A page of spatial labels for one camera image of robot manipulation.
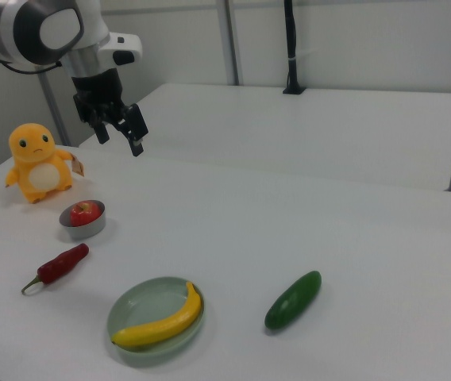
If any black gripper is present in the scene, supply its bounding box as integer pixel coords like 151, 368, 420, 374
70, 67, 149, 158

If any green cucumber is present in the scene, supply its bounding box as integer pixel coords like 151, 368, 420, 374
264, 270, 322, 331

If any small metal bowl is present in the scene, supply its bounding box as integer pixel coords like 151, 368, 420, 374
59, 199, 106, 240

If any orange plush toy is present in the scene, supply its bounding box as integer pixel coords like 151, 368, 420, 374
4, 122, 86, 205

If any red apple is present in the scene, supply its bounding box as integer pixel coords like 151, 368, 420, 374
69, 200, 102, 227

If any red chili pepper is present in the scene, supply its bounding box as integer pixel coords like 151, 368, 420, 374
21, 243, 91, 295

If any white side table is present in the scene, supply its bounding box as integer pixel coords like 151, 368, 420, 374
78, 83, 451, 192

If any pale green plate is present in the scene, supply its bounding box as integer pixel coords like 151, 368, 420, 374
106, 276, 206, 356

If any yellow banana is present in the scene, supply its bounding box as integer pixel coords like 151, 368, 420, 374
111, 280, 203, 350

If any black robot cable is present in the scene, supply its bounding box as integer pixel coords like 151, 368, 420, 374
4, 60, 62, 75

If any black camera pole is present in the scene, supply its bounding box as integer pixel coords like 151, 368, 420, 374
282, 0, 306, 95

